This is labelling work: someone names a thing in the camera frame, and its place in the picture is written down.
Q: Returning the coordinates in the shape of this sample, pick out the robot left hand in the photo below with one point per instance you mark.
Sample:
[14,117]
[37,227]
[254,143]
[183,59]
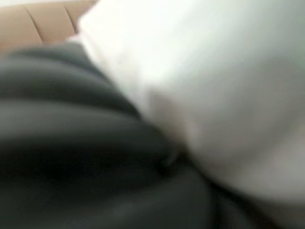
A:
[83,155]

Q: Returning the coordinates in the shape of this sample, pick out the beige padded headboard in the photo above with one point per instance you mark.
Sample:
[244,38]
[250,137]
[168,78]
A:
[35,21]

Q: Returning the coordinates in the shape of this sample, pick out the white cloth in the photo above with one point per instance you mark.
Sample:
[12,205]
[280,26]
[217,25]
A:
[202,83]

